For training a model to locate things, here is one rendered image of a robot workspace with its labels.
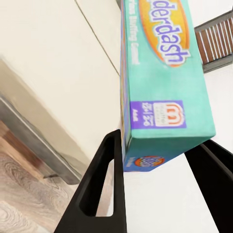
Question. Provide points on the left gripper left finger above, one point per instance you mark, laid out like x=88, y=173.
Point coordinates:
x=80, y=214

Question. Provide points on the bed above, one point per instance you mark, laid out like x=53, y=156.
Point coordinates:
x=60, y=78

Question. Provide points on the door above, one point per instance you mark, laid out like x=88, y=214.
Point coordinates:
x=215, y=42

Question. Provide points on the board game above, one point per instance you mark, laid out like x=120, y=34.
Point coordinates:
x=164, y=104

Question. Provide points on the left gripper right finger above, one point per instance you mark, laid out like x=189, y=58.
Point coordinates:
x=212, y=166

